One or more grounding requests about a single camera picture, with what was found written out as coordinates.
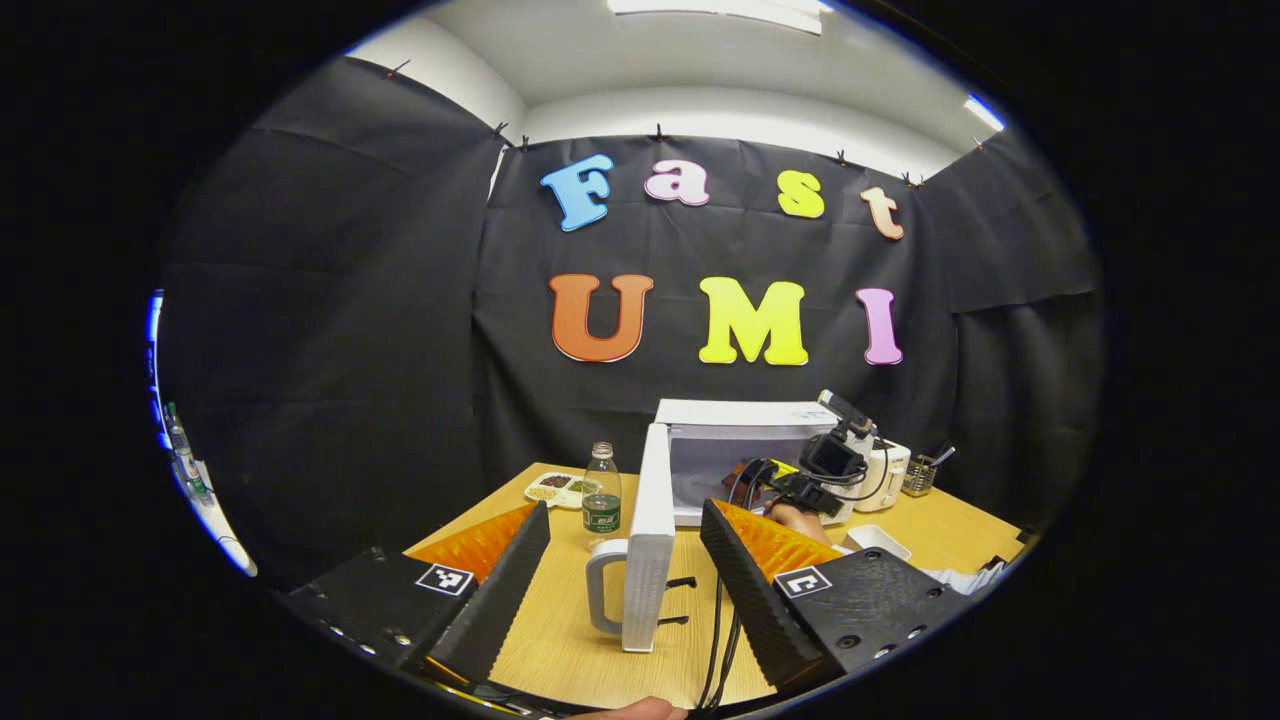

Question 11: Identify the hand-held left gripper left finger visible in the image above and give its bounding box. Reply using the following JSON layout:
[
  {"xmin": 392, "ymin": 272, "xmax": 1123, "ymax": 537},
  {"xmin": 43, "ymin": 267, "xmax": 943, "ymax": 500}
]
[{"xmin": 285, "ymin": 500, "xmax": 553, "ymax": 686}]

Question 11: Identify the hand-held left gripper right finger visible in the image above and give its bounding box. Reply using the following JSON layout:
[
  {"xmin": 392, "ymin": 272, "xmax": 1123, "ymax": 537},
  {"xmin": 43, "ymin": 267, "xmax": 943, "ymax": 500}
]
[{"xmin": 700, "ymin": 498, "xmax": 976, "ymax": 691}]

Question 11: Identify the white microwave oven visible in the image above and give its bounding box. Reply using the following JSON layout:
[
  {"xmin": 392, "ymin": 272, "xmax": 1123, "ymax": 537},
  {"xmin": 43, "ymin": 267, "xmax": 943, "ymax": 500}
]
[{"xmin": 585, "ymin": 398, "xmax": 863, "ymax": 653}]

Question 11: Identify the white toaster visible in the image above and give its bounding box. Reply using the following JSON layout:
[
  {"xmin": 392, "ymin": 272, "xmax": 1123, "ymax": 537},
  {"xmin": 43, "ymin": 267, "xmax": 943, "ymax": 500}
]
[{"xmin": 860, "ymin": 437, "xmax": 913, "ymax": 513}]

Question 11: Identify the white plastic tray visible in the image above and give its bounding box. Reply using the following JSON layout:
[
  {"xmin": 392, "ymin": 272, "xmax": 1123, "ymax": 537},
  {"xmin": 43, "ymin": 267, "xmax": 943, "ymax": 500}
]
[{"xmin": 843, "ymin": 524, "xmax": 913, "ymax": 561}]

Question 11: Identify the white divided snack plate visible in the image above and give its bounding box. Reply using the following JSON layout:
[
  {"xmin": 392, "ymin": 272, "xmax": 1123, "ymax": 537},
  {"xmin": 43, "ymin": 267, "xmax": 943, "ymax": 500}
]
[{"xmin": 524, "ymin": 471, "xmax": 601, "ymax": 509}]

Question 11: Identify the clear plastic water bottle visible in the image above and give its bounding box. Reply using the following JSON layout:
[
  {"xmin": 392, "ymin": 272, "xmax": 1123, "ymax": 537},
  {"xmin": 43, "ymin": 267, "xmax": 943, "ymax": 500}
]
[{"xmin": 583, "ymin": 442, "xmax": 623, "ymax": 549}]

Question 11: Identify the white crumpled paper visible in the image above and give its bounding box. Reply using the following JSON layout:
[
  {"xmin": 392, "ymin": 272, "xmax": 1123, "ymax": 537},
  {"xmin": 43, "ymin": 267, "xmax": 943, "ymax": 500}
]
[{"xmin": 925, "ymin": 560, "xmax": 1007, "ymax": 597}]

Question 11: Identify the black backdrop cloth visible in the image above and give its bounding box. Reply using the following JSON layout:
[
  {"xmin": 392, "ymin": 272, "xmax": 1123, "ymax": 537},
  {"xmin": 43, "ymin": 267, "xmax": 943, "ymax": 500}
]
[{"xmin": 160, "ymin": 58, "xmax": 1106, "ymax": 591}]

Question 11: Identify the bottle with green cap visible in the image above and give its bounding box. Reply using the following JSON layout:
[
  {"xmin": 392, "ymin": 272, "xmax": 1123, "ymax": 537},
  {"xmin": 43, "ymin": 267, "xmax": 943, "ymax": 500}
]
[{"xmin": 165, "ymin": 402, "xmax": 206, "ymax": 501}]

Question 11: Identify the large ceiling light panel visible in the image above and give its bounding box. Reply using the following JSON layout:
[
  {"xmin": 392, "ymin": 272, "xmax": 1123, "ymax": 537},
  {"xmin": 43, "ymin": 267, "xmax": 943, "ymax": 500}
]
[{"xmin": 608, "ymin": 0, "xmax": 831, "ymax": 36}]

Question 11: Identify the black cable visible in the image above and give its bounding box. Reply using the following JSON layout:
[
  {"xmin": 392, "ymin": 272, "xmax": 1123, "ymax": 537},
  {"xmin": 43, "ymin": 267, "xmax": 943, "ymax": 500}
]
[
  {"xmin": 698, "ymin": 572, "xmax": 727, "ymax": 709},
  {"xmin": 712, "ymin": 600, "xmax": 747, "ymax": 705}
]

